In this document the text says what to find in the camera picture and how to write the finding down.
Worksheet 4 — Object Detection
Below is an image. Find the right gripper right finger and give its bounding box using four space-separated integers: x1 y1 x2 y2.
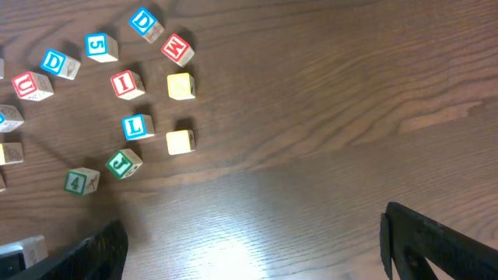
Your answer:
380 201 497 279

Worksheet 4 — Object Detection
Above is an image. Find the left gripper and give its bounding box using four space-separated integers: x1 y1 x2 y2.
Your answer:
0 252 26 280

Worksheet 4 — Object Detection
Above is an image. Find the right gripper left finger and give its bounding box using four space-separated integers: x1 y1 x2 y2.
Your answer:
9 220 128 280

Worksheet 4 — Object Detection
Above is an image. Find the blue T block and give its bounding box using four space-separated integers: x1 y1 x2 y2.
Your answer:
1 235 48 268

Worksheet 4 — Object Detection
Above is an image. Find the green 4 block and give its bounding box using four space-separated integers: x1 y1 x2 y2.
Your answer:
64 167 100 196

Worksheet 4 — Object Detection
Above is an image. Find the green J block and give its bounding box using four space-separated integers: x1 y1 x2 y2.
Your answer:
106 149 143 180

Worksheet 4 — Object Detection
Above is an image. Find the yellow C block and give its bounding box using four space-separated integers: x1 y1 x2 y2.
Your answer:
0 142 24 166

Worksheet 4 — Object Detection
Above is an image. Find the blue L block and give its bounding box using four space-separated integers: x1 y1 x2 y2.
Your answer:
121 114 155 141

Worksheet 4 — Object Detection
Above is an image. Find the yellow G block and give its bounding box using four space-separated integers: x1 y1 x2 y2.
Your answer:
166 130 195 156

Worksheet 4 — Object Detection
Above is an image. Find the blue P block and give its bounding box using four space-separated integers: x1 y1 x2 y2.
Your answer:
0 104 24 133

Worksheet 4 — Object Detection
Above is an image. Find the red I block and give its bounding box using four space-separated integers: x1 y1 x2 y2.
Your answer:
110 70 146 100

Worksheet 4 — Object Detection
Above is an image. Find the red U block upper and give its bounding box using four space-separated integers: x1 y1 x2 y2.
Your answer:
12 72 54 101

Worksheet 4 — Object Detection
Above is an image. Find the yellow K block right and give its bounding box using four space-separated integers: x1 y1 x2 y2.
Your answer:
167 72 195 100

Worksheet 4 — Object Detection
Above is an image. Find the blue D block left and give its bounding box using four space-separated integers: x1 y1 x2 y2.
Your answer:
40 49 81 80

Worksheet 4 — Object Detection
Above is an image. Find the blue d block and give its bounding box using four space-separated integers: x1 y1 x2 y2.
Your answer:
40 49 81 80
128 7 164 44

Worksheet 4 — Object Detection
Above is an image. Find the blue 5 block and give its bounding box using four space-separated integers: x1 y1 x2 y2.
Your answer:
85 33 118 63

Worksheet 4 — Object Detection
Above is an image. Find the red M block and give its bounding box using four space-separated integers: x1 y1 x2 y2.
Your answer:
161 33 195 68

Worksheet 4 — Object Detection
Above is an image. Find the blue D block right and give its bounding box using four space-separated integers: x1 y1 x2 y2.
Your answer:
128 7 164 44

